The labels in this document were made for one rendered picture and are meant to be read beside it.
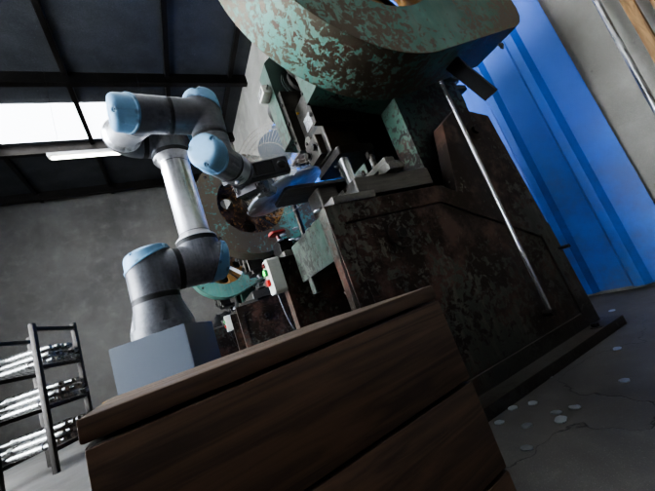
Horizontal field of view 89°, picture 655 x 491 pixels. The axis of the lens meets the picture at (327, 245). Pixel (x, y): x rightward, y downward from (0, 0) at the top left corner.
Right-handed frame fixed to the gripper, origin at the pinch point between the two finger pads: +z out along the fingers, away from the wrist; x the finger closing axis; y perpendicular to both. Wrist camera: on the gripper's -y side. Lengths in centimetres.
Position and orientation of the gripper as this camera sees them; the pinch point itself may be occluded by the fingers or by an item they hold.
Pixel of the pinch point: (275, 187)
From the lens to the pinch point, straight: 103.9
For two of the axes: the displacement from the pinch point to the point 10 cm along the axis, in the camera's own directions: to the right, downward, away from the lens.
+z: 2.2, 0.7, 9.7
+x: 3.4, 9.3, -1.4
